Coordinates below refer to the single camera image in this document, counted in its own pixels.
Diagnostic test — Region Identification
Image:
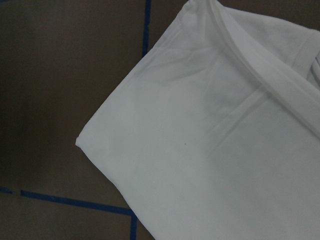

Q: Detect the white long-sleeve printed shirt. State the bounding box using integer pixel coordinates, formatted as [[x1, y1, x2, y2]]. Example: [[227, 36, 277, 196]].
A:
[[75, 0, 320, 240]]

